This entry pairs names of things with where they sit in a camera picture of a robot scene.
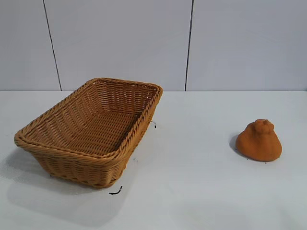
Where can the orange cone-shaped bread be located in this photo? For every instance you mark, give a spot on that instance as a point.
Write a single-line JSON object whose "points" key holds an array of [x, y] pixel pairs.
{"points": [[259, 146]]}

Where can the brown woven wicker basket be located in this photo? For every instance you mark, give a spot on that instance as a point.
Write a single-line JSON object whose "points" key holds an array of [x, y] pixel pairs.
{"points": [[96, 134]]}

